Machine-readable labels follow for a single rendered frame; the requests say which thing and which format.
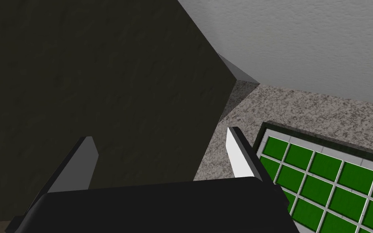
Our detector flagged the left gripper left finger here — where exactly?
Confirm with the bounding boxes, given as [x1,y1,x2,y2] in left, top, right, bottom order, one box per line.
[40,136,100,195]

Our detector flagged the dark olive flat panel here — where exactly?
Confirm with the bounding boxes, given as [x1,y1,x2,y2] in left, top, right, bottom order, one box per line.
[0,0,237,225]

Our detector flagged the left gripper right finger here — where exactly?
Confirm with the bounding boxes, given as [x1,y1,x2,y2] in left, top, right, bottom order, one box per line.
[225,126,276,186]

